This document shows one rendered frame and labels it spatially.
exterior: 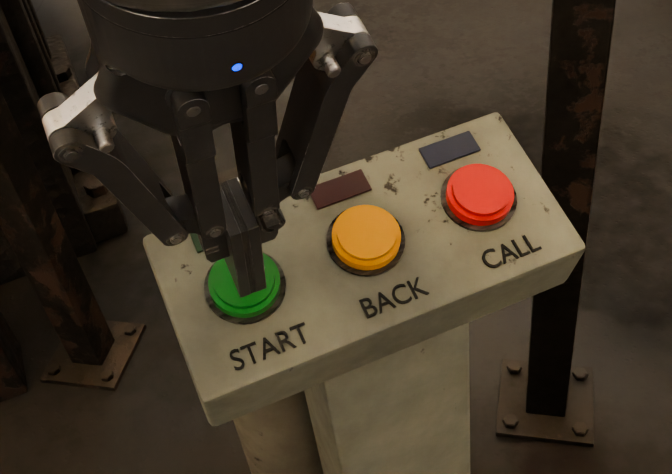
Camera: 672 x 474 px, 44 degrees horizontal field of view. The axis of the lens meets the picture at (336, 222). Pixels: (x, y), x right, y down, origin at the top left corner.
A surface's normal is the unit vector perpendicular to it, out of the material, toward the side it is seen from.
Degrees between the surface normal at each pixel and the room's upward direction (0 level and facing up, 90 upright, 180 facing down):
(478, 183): 20
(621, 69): 0
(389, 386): 90
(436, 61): 0
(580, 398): 0
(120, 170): 110
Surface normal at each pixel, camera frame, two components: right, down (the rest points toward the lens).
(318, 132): 0.40, 0.80
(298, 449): 0.16, 0.65
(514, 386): -0.11, -0.73
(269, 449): -0.30, 0.67
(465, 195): 0.03, -0.49
